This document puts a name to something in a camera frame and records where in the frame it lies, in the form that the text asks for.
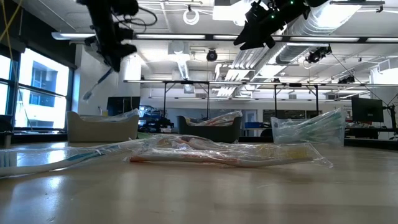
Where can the black monitor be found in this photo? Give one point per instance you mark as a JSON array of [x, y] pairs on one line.
[[367, 109]]

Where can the long ceiling light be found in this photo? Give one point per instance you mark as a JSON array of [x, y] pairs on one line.
[[329, 39], [171, 36]]

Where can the black monitor stand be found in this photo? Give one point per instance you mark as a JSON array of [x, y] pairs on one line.
[[392, 118]]

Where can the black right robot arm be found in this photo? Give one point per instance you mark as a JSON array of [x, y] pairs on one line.
[[315, 2]]

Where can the black window frame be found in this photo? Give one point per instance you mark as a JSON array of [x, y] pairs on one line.
[[12, 93]]

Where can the silver ceiling duct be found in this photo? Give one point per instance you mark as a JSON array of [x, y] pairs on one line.
[[298, 31]]

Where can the blue crate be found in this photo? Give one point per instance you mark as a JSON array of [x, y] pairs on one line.
[[253, 125]]

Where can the black dome camera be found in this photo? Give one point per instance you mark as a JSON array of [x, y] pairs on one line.
[[212, 56]]

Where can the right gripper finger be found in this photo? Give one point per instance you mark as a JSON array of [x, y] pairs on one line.
[[247, 37], [255, 44]]

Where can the black ceiling camera cluster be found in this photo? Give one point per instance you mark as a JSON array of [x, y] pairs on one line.
[[317, 55], [346, 80]]

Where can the white plastic bin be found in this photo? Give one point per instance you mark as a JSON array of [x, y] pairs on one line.
[[99, 132]]

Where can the dark grey-green plastic bin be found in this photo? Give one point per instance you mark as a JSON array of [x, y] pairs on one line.
[[211, 133]]

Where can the blue equipment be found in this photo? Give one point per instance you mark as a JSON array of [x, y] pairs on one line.
[[154, 119]]

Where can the green cloth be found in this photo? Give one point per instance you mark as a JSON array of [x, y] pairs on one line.
[[143, 135]]

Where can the green toothbrush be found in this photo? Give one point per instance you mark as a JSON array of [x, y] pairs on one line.
[[311, 125], [323, 129], [304, 133]]

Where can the clear plastic bin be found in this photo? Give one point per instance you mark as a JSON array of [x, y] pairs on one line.
[[278, 124]]

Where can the black desk frame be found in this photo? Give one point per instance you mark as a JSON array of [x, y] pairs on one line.
[[186, 82], [295, 85]]

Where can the black screen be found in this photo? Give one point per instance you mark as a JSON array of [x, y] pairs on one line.
[[122, 104]]

